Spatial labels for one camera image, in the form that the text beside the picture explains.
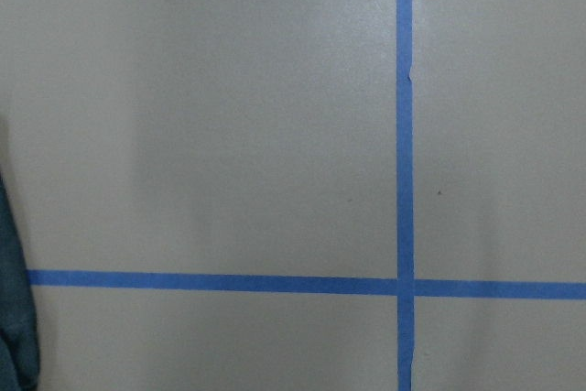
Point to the black graphic t-shirt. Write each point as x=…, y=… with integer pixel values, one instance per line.
x=20, y=361

